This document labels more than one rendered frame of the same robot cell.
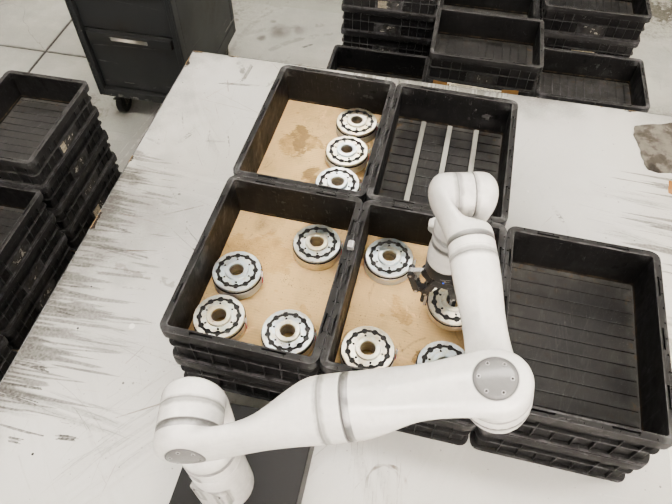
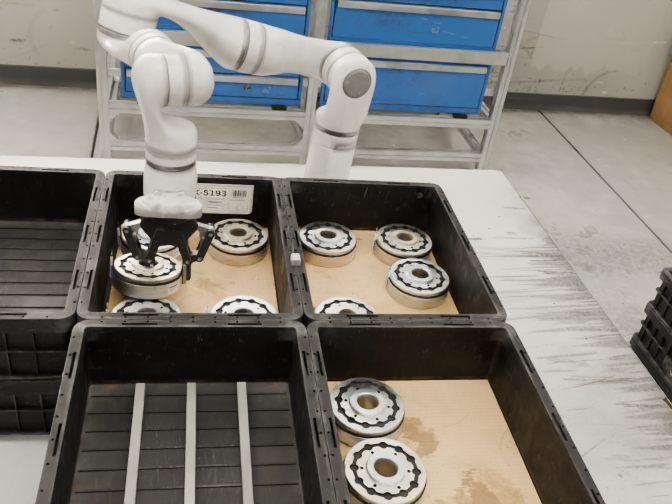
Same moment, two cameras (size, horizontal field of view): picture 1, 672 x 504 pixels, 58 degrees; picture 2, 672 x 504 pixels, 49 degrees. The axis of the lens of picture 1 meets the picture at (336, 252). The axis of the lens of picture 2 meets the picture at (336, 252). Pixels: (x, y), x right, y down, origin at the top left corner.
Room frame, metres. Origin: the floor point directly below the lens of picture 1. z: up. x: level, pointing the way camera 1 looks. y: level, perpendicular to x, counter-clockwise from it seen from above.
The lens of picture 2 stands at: (1.57, -0.38, 1.58)
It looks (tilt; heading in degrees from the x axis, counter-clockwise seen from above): 34 degrees down; 154
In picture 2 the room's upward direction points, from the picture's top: 9 degrees clockwise
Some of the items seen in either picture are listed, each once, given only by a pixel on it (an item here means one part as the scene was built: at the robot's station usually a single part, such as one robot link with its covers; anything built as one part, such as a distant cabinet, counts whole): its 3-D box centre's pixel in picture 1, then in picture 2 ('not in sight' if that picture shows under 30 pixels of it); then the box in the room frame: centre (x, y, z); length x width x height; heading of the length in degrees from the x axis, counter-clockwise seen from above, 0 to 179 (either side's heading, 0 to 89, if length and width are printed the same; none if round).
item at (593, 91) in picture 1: (576, 111); not in sight; (1.87, -0.94, 0.31); 0.40 x 0.30 x 0.34; 79
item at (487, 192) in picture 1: (464, 211); (165, 109); (0.63, -0.21, 1.15); 0.09 x 0.07 x 0.15; 92
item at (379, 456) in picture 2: (346, 149); (385, 468); (1.07, -0.02, 0.86); 0.05 x 0.05 x 0.01
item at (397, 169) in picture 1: (443, 165); (190, 473); (1.01, -0.25, 0.87); 0.40 x 0.30 x 0.11; 167
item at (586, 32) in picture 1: (577, 40); not in sight; (2.26, -1.02, 0.37); 0.40 x 0.30 x 0.45; 79
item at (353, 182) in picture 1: (337, 183); (366, 405); (0.96, 0.00, 0.86); 0.10 x 0.10 x 0.01
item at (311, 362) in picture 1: (269, 262); (381, 246); (0.69, 0.13, 0.92); 0.40 x 0.30 x 0.02; 167
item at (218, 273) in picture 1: (237, 271); (419, 276); (0.71, 0.20, 0.86); 0.10 x 0.10 x 0.01
